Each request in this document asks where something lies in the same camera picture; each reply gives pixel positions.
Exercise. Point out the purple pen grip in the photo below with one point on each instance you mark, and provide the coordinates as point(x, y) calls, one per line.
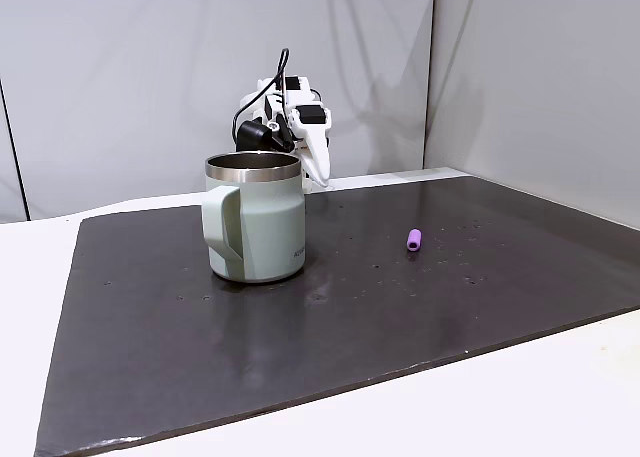
point(414, 239)

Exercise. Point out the pale green steel-rimmed mug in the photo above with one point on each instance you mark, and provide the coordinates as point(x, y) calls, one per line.
point(265, 217)

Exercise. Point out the black camera box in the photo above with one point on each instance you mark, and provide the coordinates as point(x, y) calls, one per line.
point(252, 134)

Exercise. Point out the black table mat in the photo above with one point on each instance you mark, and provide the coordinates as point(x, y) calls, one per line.
point(400, 302)

